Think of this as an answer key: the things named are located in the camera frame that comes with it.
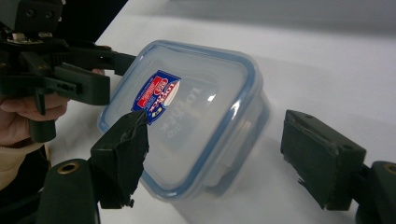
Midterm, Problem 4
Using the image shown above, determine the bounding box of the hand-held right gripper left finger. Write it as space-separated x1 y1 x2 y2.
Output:
90 109 149 210

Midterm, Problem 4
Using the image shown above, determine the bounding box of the small clear blue-rimmed food container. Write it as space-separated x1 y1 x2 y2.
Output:
97 39 271 202

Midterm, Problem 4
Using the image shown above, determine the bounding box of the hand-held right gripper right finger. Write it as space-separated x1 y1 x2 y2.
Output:
279 109 368 211

